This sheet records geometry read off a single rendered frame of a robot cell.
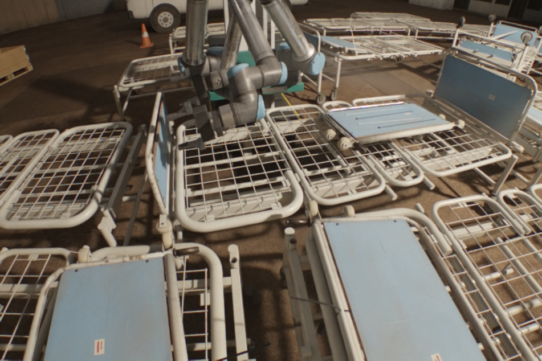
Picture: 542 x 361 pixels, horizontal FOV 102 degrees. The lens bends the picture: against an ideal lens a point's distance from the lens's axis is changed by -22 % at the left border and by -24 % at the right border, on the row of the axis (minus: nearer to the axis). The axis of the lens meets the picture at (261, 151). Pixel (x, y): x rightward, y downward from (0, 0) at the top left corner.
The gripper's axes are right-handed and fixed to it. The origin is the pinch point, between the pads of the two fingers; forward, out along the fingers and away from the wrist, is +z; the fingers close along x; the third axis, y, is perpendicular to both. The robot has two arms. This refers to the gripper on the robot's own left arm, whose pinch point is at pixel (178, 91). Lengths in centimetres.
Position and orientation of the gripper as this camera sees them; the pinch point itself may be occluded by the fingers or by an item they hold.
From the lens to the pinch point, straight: 143.9
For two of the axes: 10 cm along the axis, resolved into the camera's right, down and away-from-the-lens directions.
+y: 2.4, 5.6, -8.0
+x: 1.8, 7.8, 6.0
